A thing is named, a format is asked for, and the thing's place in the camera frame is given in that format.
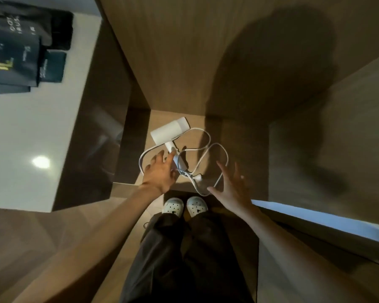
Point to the person's right hand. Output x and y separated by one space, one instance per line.
237 195

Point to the person's left hand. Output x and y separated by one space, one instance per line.
159 176

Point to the white hair dryer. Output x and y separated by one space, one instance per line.
169 130

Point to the person's left forearm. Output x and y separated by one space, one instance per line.
91 246

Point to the person's right forearm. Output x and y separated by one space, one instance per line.
297 252

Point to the white clog shoe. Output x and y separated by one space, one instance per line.
196 206
173 206

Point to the grey vanity unit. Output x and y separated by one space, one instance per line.
25 123

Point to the pile of dark toiletry packets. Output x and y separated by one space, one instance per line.
12 56

